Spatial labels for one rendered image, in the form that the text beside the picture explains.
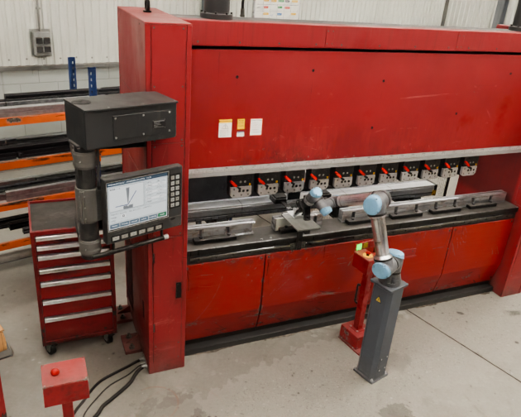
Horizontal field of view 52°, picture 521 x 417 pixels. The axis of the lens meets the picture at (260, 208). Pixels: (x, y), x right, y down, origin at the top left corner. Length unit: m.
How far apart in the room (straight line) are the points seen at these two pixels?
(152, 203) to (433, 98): 2.27
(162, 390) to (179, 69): 2.08
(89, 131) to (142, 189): 0.42
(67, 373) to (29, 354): 1.46
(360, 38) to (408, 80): 0.53
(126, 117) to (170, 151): 0.51
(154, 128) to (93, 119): 0.33
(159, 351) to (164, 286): 0.51
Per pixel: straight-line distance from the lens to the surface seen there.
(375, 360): 3.89
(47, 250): 3.62
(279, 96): 3.46
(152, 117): 2.73
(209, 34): 3.20
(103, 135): 2.64
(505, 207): 5.05
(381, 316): 3.68
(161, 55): 2.94
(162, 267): 3.40
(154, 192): 2.85
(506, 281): 5.36
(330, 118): 3.69
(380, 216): 3.29
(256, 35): 3.30
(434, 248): 4.64
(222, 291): 3.77
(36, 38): 7.02
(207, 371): 3.90
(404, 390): 4.03
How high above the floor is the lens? 2.60
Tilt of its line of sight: 25 degrees down
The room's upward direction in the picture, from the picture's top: 5 degrees clockwise
